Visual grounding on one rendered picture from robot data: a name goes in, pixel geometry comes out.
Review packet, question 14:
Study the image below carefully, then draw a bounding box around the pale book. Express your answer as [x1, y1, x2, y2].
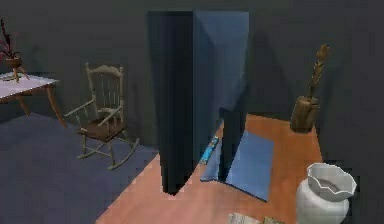
[227, 212, 261, 224]

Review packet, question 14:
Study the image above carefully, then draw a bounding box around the olive tissue box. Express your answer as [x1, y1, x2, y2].
[262, 215, 284, 224]

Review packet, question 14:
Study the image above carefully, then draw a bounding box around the white ceramic jar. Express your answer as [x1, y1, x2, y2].
[295, 162, 358, 224]

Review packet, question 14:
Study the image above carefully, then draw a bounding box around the light blue pen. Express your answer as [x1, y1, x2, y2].
[199, 135, 220, 165]

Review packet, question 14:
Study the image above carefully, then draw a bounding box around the pale wooden rocking chair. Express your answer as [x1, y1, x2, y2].
[63, 62, 141, 171]

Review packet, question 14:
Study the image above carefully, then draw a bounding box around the wooden statue on block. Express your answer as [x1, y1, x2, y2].
[289, 43, 331, 134]

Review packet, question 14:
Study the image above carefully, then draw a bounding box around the white-topped wooden table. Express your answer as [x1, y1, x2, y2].
[0, 72, 68, 129]

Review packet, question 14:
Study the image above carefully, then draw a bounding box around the red plant in brown pot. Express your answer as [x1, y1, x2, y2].
[0, 18, 30, 83]

